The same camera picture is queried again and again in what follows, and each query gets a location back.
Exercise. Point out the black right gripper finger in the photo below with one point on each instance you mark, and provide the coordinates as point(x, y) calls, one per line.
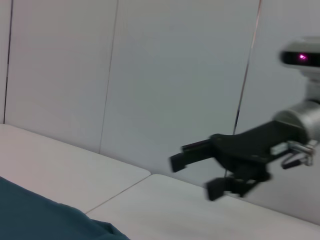
point(217, 190)
point(190, 156)

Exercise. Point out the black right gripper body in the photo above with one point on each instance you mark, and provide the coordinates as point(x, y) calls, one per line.
point(250, 147)

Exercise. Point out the teal t-shirt with FREE print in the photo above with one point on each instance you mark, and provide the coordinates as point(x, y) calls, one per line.
point(37, 212)

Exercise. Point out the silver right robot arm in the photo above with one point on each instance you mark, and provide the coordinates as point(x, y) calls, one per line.
point(305, 117)

